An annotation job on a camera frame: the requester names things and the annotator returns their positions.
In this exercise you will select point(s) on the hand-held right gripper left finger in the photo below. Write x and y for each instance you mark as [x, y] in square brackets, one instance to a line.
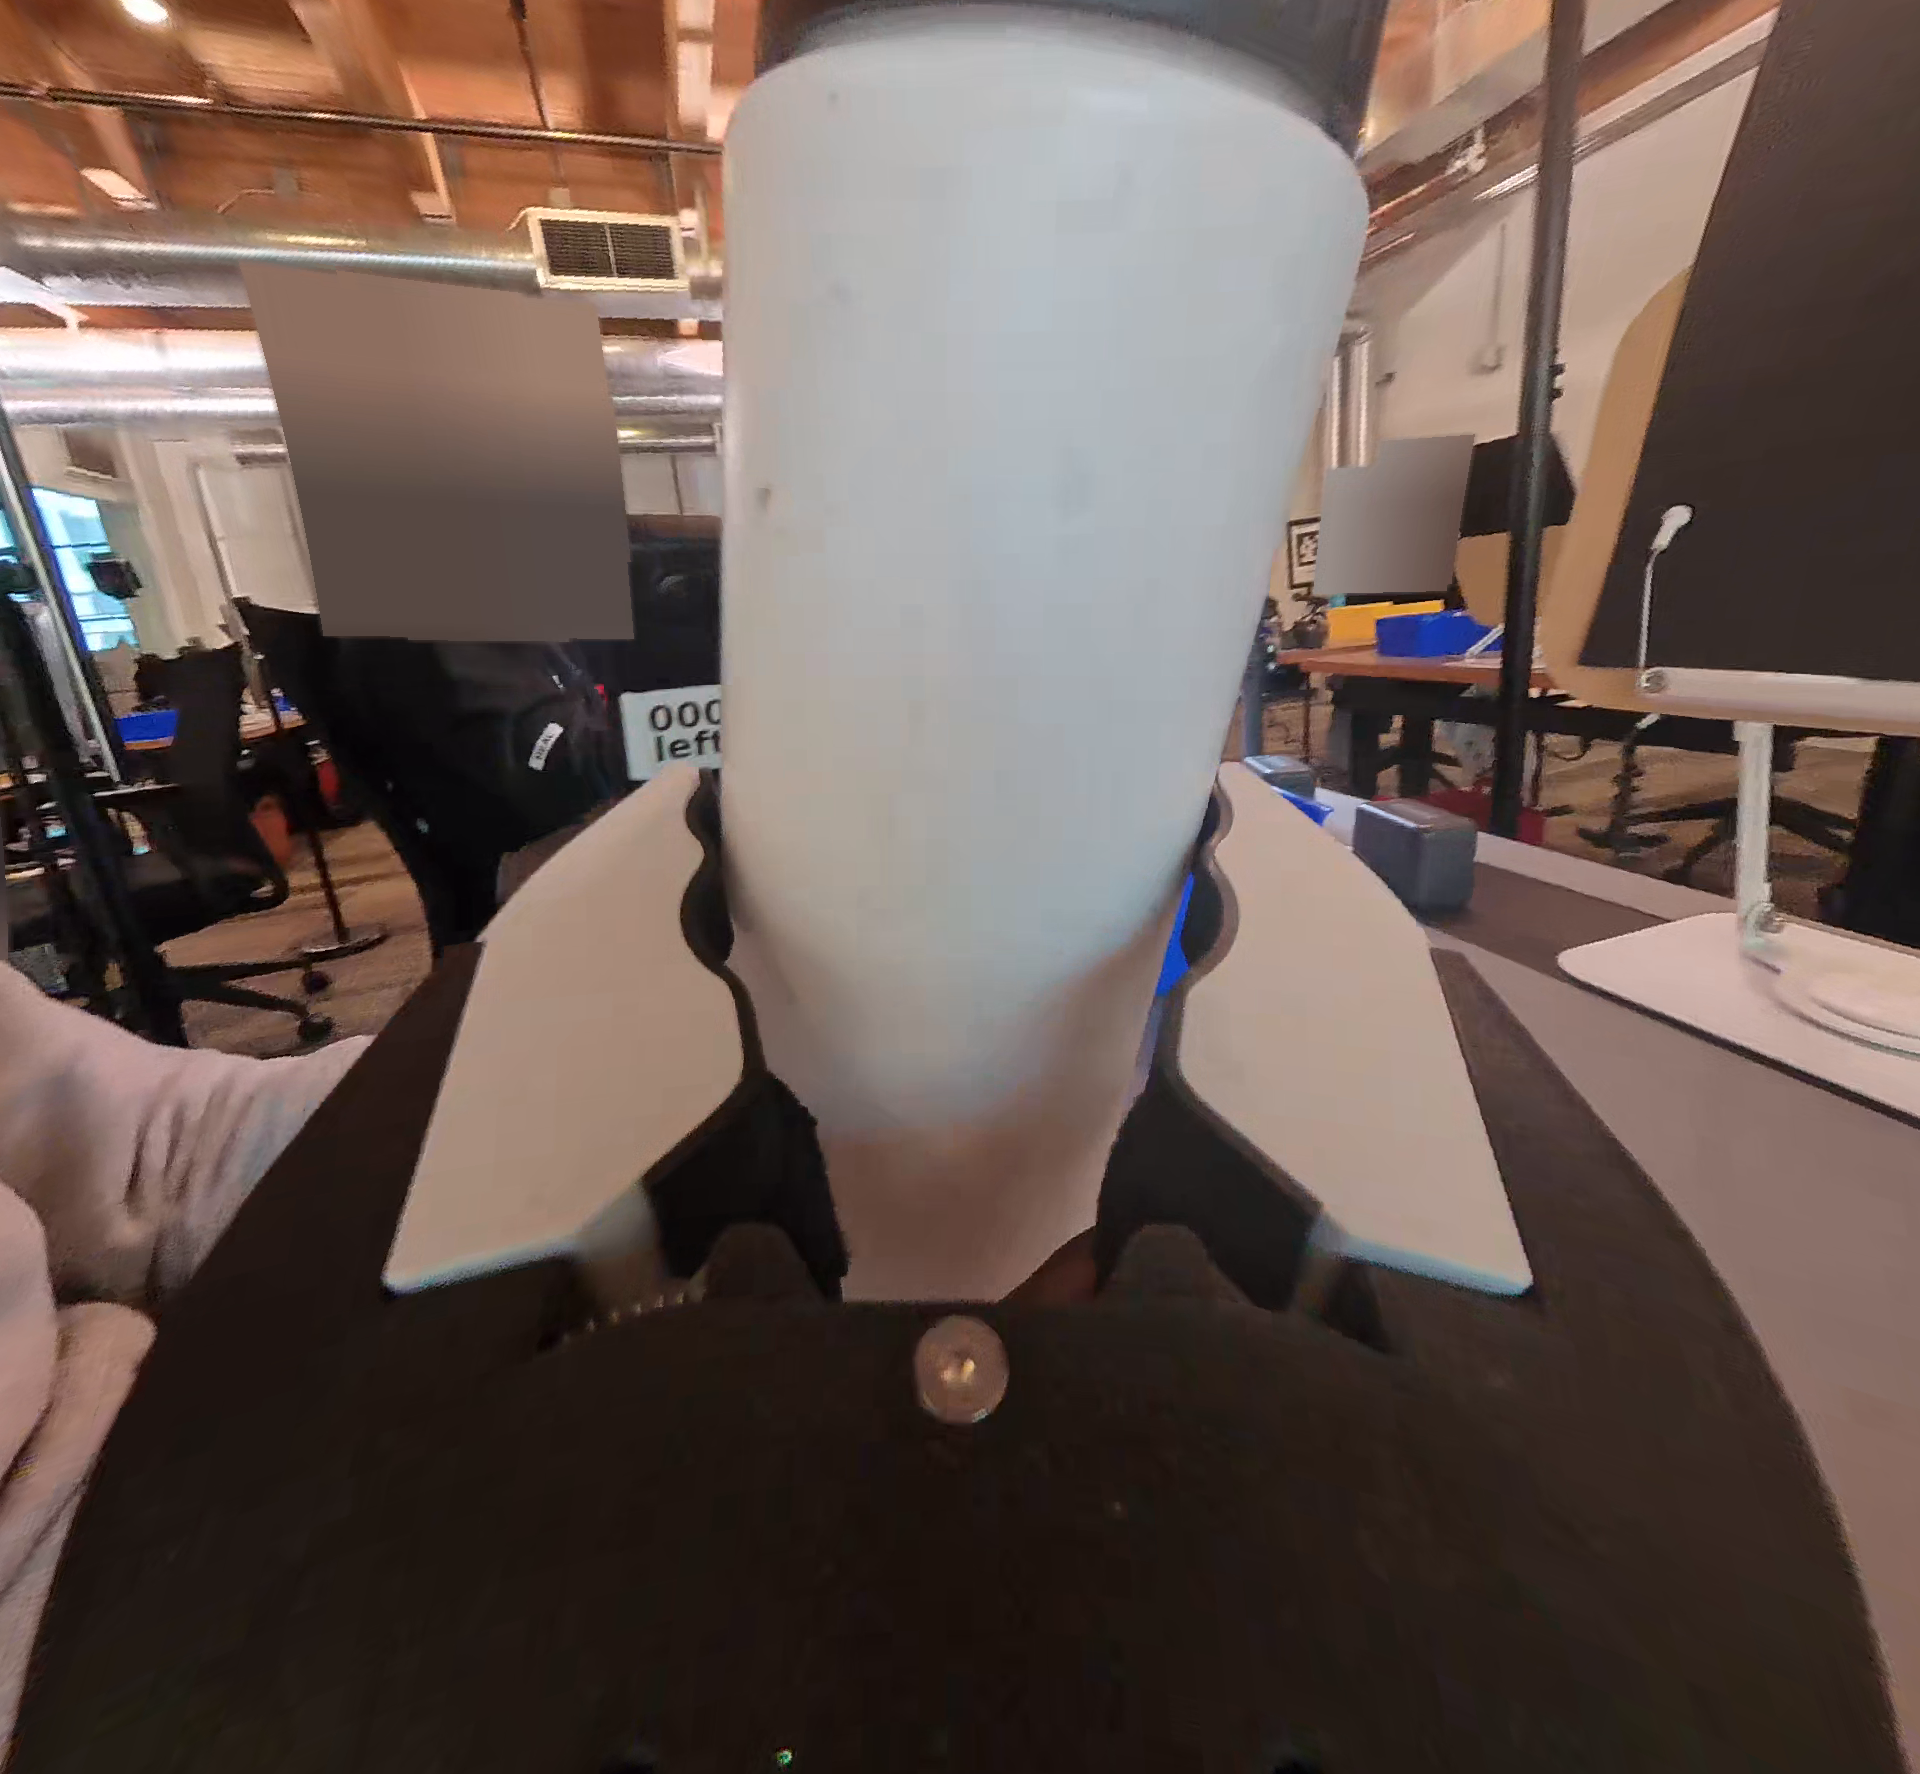
[571, 1055]

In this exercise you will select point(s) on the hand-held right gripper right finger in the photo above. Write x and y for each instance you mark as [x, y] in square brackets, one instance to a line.
[1335, 1055]

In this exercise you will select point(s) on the white bottle black cap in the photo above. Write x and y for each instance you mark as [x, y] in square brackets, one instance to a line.
[1020, 454]

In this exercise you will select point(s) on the person's left forearm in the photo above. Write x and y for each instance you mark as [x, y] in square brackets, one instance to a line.
[135, 1130]

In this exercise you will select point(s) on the grey desk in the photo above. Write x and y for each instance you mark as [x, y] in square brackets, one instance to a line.
[1724, 1279]

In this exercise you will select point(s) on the small grey box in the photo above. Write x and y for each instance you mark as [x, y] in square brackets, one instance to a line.
[1417, 853]
[1282, 778]

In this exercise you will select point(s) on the white air vent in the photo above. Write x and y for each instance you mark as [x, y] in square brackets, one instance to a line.
[608, 250]

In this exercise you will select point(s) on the white-tipped thin rod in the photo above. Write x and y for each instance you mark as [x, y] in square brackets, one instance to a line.
[1668, 526]

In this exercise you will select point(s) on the black board wooden edge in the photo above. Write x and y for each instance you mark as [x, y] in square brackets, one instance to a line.
[1799, 380]

